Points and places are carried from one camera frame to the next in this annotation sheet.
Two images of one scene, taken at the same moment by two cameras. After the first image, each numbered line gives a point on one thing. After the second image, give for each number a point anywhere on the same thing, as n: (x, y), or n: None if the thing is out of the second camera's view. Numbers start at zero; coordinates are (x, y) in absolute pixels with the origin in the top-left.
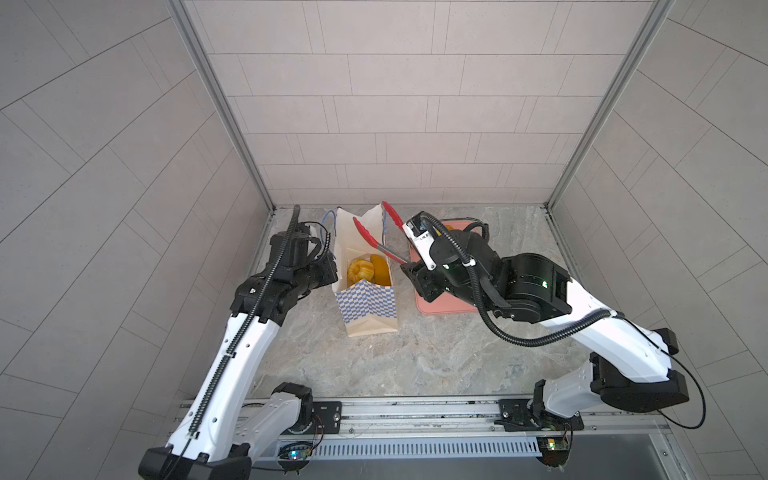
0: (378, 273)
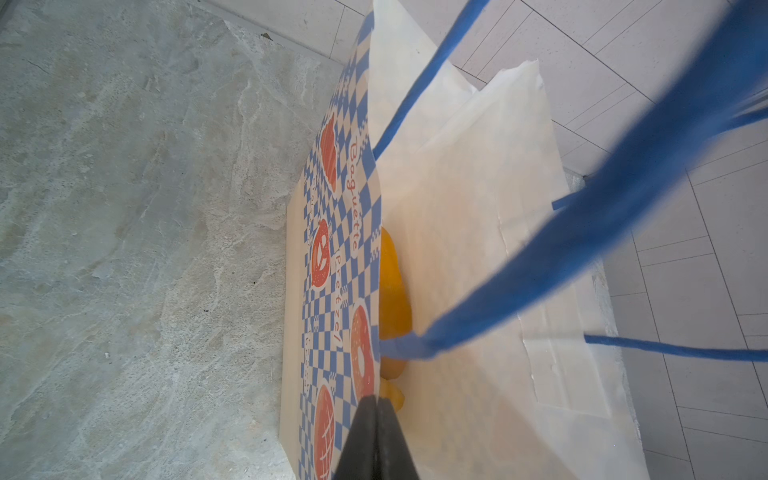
0: (395, 313)
